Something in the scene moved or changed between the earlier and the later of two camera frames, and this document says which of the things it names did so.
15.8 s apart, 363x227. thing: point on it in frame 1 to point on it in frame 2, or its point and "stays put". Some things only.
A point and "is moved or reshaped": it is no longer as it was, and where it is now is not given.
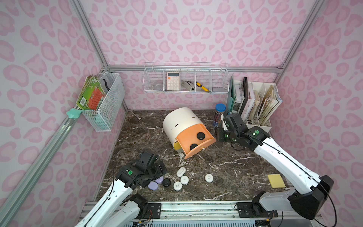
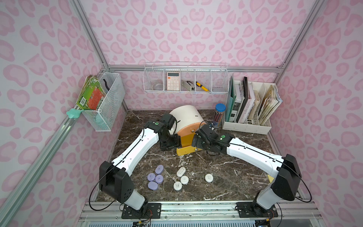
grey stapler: x=188 y=85 stays put
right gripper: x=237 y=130 to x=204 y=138
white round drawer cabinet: x=176 y=121 is moved or reshaped
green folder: x=231 y=96 stays put
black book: x=246 y=93 stays put
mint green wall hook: x=73 y=113 stays put
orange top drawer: x=194 y=139 is moved or reshaped
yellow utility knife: x=202 y=86 stays put
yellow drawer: x=177 y=146 is moved or reshaped
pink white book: x=250 y=102 stays put
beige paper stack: x=271 y=104 stays put
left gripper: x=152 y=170 to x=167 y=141
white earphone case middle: x=184 y=179 stays put
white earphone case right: x=209 y=178 stays put
